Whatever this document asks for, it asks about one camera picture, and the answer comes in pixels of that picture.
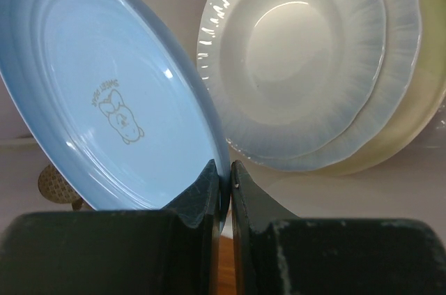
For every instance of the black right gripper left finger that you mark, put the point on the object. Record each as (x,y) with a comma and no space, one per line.
(173,250)

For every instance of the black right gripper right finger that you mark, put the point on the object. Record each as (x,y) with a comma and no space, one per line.
(277,252)

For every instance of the blue plate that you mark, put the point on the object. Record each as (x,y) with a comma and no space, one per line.
(112,99)

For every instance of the white paper plate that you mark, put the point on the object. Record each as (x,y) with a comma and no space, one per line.
(289,76)

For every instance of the cream leaf pattern plate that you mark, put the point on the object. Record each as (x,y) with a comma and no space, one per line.
(420,103)

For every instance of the white fluted bottom plate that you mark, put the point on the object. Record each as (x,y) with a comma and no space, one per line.
(403,41)

